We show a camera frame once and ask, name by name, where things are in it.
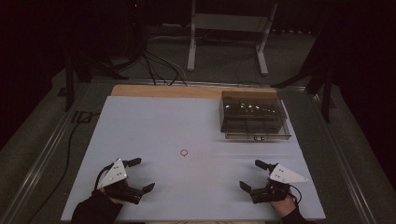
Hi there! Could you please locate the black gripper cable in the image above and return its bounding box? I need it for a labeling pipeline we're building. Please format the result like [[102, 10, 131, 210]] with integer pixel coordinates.
[[93, 163, 116, 191], [288, 184, 304, 205]]

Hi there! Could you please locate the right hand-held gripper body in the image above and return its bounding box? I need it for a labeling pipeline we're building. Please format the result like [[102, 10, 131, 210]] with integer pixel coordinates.
[[248, 163, 309, 205]]

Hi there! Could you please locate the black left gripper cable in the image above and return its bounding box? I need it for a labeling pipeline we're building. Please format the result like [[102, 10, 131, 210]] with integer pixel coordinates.
[[93, 163, 116, 191]]

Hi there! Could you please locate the white table mat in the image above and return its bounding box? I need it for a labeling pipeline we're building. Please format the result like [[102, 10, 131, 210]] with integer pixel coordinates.
[[60, 95, 327, 223]]

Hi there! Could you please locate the white metal stand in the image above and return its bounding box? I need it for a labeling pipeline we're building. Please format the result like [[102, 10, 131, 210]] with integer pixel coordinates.
[[186, 0, 279, 77]]

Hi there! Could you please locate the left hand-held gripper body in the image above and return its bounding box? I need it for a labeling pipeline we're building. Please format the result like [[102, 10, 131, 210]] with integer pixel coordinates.
[[96, 158, 144, 205]]

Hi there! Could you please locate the long black floor cable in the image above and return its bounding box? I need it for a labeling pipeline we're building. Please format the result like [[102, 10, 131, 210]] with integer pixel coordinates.
[[26, 111, 103, 224]]

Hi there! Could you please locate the aluminium frame rail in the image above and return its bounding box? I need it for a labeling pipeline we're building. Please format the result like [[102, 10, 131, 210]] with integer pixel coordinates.
[[0, 81, 92, 224], [306, 88, 378, 224], [89, 77, 309, 91]]

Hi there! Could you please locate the person's left hand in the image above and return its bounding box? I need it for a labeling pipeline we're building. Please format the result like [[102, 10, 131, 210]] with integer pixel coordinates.
[[99, 187, 124, 205]]

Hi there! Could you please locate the white cable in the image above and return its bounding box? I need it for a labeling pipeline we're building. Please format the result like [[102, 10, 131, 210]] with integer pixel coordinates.
[[148, 35, 189, 82]]

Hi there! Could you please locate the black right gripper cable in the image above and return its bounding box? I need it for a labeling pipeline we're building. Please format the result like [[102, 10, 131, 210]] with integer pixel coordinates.
[[288, 184, 304, 205]]

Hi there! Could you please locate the black tripod stand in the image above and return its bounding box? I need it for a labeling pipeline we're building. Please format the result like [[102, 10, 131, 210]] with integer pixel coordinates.
[[270, 36, 336, 124]]

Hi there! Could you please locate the person's right hand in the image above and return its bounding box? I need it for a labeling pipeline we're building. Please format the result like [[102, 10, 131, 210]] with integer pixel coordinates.
[[270, 194, 297, 219]]

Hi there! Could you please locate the transparent brown drawer box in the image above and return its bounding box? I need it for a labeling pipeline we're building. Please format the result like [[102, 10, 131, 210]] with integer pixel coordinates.
[[219, 90, 292, 141]]

